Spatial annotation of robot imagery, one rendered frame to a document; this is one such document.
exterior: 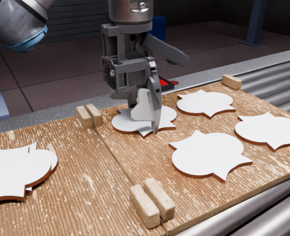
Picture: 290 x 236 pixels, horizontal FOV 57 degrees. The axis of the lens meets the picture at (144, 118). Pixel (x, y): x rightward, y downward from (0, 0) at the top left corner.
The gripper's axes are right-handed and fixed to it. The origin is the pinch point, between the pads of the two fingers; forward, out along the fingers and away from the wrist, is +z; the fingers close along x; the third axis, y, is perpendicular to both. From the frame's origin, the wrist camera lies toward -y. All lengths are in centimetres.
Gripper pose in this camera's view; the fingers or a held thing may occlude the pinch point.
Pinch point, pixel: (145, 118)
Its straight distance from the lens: 57.3
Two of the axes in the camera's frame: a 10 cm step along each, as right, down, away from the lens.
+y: -8.8, 2.5, -4.0
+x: 4.7, 4.3, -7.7
